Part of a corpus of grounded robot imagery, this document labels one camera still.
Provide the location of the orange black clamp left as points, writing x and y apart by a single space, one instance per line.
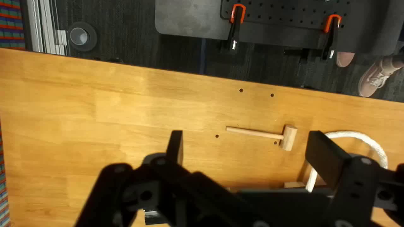
236 19

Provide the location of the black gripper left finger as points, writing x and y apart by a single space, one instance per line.
174 149

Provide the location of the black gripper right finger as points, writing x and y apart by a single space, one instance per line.
325 158

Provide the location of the grey shoe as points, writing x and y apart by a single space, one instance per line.
377 74

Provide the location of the orange black clamp right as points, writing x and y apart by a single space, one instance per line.
331 29

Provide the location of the orange black clamp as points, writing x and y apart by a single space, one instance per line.
236 19
331 29

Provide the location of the wooden mallet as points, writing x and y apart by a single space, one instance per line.
286 138

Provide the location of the black perforated board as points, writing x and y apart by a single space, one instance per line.
310 14

